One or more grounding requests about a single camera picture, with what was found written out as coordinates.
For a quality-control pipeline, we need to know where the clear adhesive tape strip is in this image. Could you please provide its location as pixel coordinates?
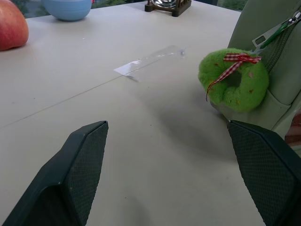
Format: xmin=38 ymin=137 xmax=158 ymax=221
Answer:
xmin=113 ymin=45 xmax=189 ymax=82

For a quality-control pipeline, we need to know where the light blue bowl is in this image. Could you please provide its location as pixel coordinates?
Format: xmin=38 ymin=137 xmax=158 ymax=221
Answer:
xmin=41 ymin=0 xmax=92 ymax=22

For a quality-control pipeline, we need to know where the red apple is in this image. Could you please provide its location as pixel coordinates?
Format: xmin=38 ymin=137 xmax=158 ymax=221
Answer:
xmin=0 ymin=0 xmax=30 ymax=52

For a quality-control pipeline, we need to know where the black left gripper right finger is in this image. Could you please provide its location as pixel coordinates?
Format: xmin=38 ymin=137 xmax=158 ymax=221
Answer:
xmin=227 ymin=120 xmax=301 ymax=226

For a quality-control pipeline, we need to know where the grey zippered fabric bag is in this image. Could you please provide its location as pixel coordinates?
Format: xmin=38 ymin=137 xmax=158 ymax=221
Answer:
xmin=211 ymin=0 xmax=301 ymax=145

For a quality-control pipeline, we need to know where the dark wooden rack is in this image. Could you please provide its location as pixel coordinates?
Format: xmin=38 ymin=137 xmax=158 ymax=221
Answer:
xmin=144 ymin=0 xmax=194 ymax=17

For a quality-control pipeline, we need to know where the silver zipper pull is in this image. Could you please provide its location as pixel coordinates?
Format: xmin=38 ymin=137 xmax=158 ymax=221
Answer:
xmin=252 ymin=10 xmax=301 ymax=49

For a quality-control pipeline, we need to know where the green plush ring charm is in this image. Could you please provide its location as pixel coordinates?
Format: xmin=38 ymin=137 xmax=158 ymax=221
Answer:
xmin=198 ymin=48 xmax=269 ymax=113

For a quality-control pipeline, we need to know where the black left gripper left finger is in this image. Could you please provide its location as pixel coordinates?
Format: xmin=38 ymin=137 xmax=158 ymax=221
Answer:
xmin=1 ymin=121 xmax=109 ymax=226

